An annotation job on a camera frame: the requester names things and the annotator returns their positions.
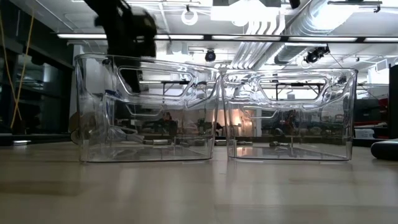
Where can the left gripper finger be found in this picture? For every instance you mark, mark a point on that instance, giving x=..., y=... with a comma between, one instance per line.
x=130, y=79

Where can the clear plastic bin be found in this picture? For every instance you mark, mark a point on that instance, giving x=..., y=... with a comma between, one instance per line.
x=348, y=109
x=93, y=93

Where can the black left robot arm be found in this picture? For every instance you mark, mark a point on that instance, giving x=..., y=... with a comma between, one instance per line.
x=99, y=7

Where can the long ceiling light strip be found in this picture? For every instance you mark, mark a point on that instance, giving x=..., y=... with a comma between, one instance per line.
x=323, y=39

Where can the white ceiling pipes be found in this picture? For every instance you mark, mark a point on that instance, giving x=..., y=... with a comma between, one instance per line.
x=255, y=43

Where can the black upright panel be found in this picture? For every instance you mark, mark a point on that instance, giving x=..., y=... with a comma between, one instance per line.
x=393, y=102

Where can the white storage box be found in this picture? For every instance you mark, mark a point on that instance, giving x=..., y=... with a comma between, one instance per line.
x=364, y=133

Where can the black round-headed handheld device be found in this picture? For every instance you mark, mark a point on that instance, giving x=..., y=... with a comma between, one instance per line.
x=385, y=150

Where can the silver ventilation duct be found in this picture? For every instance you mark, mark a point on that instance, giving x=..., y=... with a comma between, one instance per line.
x=311, y=21

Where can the black ceiling camera cluster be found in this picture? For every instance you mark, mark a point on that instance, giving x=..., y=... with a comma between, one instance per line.
x=315, y=55

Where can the black ceiling rail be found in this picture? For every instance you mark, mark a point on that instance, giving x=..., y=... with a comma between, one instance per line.
x=354, y=2

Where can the black ceiling dome camera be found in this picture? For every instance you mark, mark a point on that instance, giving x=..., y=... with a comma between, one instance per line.
x=210, y=56

